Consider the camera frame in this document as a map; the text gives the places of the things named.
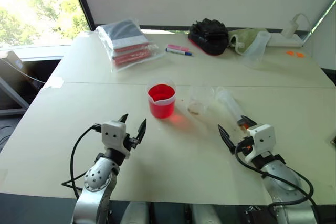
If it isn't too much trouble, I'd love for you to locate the grey metal frame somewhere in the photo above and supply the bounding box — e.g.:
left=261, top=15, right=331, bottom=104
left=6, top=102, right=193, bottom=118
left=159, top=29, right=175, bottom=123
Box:
left=0, top=77, right=30, bottom=116

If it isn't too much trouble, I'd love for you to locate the white power strip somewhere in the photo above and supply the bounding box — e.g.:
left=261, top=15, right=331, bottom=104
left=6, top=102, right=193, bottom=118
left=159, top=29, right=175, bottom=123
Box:
left=267, top=33, right=306, bottom=48

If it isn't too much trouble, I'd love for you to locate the dark grey book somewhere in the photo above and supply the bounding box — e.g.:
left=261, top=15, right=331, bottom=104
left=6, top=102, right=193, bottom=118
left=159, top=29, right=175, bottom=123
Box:
left=101, top=20, right=149, bottom=50

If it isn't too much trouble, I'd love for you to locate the small clear plastic cup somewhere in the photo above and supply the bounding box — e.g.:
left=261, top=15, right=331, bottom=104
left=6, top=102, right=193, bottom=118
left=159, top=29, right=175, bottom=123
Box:
left=187, top=84, right=214, bottom=116

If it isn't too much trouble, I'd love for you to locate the clear plastic zip bag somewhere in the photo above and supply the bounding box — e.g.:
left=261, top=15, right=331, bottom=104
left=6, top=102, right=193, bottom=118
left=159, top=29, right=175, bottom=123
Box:
left=94, top=18, right=166, bottom=72

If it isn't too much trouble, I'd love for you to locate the beaker with red liquid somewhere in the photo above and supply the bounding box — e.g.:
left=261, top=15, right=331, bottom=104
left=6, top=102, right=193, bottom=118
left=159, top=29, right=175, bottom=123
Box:
left=146, top=76, right=177, bottom=120

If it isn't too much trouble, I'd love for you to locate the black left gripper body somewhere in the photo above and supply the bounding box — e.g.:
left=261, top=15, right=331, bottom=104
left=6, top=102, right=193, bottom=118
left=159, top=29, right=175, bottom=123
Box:
left=123, top=133, right=141, bottom=152

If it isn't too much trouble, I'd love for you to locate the white power cable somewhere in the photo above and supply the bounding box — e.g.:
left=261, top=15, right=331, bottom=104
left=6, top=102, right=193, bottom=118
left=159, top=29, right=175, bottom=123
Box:
left=296, top=12, right=311, bottom=39

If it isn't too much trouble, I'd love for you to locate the grey rounded shape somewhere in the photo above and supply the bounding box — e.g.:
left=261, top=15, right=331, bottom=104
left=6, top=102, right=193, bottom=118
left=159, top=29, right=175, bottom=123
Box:
left=122, top=201, right=149, bottom=224

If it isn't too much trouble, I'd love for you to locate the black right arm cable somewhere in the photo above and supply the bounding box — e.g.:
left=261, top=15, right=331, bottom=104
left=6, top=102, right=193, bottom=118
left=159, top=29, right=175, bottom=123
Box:
left=234, top=141, right=320, bottom=224

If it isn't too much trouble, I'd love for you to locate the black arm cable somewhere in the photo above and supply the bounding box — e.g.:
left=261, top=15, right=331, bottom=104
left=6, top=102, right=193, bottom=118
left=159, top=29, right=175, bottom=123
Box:
left=234, top=141, right=320, bottom=224
left=61, top=123, right=106, bottom=199

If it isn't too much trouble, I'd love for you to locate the black window frame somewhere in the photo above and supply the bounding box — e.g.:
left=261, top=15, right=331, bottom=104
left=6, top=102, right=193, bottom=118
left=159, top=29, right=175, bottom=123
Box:
left=67, top=0, right=97, bottom=31

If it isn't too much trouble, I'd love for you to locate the clear plastic tube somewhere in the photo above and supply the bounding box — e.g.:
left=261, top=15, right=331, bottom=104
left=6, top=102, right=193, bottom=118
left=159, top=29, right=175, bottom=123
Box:
left=215, top=89, right=249, bottom=132

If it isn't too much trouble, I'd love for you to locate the pink marker pen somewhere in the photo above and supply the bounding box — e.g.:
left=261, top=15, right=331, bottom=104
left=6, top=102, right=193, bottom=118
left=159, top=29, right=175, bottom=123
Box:
left=167, top=44, right=190, bottom=51

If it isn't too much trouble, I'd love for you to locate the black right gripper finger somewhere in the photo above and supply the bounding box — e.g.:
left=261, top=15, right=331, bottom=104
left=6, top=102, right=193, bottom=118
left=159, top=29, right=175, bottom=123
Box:
left=217, top=124, right=237, bottom=155
left=237, top=115, right=258, bottom=130

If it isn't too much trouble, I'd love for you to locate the brown cardboard box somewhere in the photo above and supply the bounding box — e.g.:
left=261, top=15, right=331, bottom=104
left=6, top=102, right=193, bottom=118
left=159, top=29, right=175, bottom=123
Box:
left=0, top=50, right=24, bottom=83

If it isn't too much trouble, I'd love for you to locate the white plug adapter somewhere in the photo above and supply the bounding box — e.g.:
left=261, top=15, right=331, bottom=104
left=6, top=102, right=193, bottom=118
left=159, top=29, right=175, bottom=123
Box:
left=281, top=14, right=300, bottom=39

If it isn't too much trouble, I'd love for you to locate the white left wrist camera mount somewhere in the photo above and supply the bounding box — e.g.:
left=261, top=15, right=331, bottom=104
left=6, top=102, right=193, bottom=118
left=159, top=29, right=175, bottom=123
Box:
left=101, top=120, right=131, bottom=159

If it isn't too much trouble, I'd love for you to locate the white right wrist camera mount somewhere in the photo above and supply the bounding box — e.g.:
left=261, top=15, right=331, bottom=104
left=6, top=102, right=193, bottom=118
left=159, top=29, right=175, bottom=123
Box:
left=245, top=123, right=275, bottom=163

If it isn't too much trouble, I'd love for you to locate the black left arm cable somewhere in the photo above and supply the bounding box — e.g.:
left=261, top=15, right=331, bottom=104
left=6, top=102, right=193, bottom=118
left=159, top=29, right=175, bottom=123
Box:
left=61, top=123, right=106, bottom=199

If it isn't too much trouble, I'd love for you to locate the red book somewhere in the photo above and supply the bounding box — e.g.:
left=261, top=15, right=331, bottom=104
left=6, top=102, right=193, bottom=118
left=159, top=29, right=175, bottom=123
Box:
left=112, top=42, right=154, bottom=67

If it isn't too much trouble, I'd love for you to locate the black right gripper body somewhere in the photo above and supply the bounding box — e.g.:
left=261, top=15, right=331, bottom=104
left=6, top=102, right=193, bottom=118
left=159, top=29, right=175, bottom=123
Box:
left=235, top=136, right=255, bottom=157

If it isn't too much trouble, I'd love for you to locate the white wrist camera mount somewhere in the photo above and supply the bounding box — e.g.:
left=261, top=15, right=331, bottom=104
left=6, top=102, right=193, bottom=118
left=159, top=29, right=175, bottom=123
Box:
left=245, top=123, right=275, bottom=163
left=101, top=120, right=131, bottom=159

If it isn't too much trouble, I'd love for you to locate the green cloth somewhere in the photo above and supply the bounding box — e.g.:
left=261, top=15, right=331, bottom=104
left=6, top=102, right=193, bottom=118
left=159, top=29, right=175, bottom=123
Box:
left=227, top=28, right=268, bottom=56

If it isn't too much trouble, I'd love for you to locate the white marker with blue cap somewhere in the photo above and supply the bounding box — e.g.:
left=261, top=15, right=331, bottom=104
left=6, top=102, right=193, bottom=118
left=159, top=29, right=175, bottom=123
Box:
left=165, top=47, right=194, bottom=57

